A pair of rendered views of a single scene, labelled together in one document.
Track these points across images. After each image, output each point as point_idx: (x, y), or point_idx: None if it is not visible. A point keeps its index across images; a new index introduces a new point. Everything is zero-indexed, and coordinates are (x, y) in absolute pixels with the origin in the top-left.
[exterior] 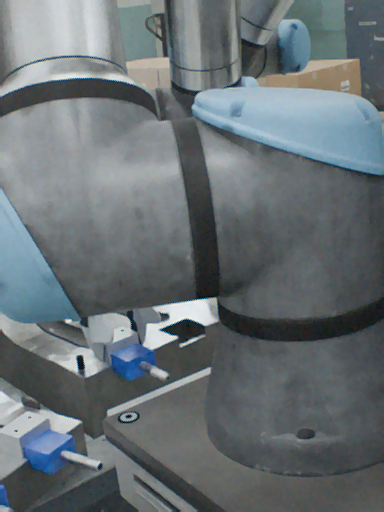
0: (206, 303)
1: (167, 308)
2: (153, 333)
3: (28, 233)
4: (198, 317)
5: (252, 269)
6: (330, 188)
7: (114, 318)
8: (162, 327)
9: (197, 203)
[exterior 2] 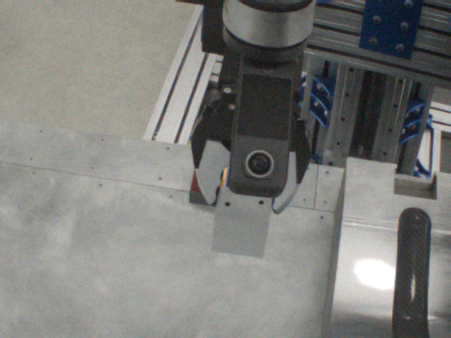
0: (346, 199)
1: (382, 237)
2: (445, 198)
3: None
4: (384, 183)
5: None
6: None
7: (441, 274)
8: (429, 199)
9: None
